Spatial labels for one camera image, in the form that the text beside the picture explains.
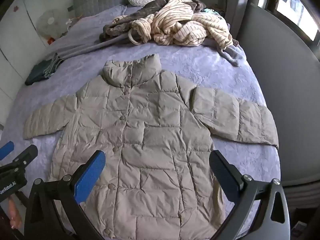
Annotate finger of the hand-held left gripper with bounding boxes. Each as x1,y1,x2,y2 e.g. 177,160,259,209
10,144,39,172
0,141,15,161

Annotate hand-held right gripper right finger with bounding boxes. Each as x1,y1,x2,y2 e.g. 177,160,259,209
209,150,291,240

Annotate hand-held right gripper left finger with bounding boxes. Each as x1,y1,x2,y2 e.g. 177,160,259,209
24,150,107,240

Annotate beige puffer jacket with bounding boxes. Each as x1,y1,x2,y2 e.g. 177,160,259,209
24,53,279,240

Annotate dark green folded clothes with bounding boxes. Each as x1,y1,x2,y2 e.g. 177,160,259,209
24,53,65,86

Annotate person's left hand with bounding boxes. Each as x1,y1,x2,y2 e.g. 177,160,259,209
8,196,23,230

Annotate white wardrobe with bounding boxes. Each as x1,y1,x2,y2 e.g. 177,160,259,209
0,0,75,105

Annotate bed with white cover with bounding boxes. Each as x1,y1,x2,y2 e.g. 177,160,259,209
0,4,282,240

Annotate grey garment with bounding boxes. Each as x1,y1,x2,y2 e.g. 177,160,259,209
200,37,245,67

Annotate white fan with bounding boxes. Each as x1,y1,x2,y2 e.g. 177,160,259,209
37,9,63,40

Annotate cream hooded garment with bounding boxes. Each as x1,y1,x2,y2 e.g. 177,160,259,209
192,11,233,51

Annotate cream striped garment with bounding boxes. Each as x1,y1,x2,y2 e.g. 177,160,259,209
130,0,232,47

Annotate window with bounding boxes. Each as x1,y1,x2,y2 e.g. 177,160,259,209
264,0,320,48

